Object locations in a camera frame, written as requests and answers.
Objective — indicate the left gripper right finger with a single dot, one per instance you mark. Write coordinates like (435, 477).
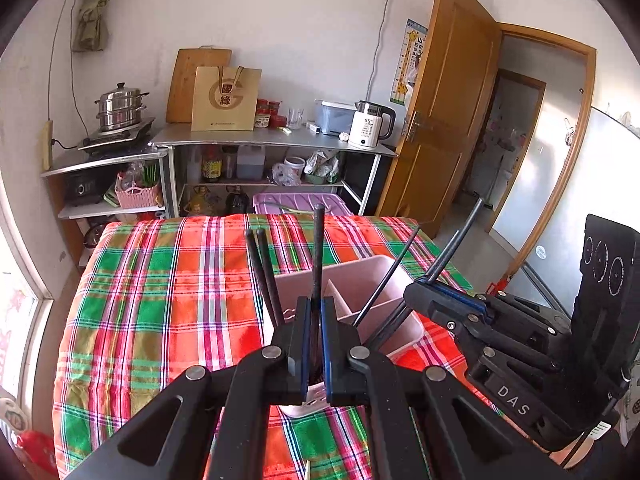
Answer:
(357, 376)

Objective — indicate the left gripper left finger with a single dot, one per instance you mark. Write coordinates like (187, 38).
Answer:
(243, 395)

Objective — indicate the black chopstick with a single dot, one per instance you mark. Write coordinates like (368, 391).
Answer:
(385, 279)
(260, 272)
(278, 317)
(317, 256)
(453, 244)
(389, 326)

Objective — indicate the person right hand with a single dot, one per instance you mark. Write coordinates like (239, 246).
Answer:
(573, 454)

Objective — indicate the pink utensil basket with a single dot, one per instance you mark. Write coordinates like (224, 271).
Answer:
(351, 284)

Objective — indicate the plaid tablecloth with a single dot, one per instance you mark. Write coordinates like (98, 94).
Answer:
(160, 296)

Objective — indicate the purple plastic bin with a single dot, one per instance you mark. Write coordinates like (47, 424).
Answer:
(299, 203)

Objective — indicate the grey refrigerator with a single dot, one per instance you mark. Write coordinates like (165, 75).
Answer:
(604, 182)

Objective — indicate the white jug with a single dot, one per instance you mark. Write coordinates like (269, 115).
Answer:
(250, 162)

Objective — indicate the pink woven basket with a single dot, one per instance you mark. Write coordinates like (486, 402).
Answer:
(136, 197)

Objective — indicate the soy sauce bottle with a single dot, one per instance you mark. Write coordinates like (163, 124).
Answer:
(211, 163)

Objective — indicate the metal shelf table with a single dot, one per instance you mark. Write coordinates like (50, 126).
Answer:
(174, 135)

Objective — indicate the white electric kettle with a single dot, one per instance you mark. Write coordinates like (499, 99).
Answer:
(371, 124)

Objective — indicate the blue plastic container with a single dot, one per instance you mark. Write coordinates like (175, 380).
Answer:
(333, 118)

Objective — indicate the red jars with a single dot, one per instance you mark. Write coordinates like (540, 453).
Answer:
(268, 115)

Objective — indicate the glass cup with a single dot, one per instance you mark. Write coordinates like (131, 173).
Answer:
(295, 118)

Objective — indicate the wooden door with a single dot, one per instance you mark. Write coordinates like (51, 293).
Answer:
(456, 76)

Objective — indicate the induction cooktop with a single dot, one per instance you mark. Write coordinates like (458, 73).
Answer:
(107, 140)

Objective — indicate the brown paper bag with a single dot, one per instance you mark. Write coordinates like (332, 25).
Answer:
(225, 98)

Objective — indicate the wooden cutting board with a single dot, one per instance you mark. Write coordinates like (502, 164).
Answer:
(181, 91)

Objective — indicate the low wooden shelf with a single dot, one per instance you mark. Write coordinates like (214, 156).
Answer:
(77, 182)

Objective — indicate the steel steamer pot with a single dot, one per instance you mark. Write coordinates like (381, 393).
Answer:
(120, 107)

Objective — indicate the power strip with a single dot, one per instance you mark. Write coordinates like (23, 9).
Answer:
(46, 145)

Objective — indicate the green hanging cloth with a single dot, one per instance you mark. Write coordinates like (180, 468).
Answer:
(91, 31)

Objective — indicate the window frame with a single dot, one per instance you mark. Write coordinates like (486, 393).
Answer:
(25, 301)

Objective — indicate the giraffe wall poster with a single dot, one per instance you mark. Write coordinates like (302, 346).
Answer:
(411, 51)

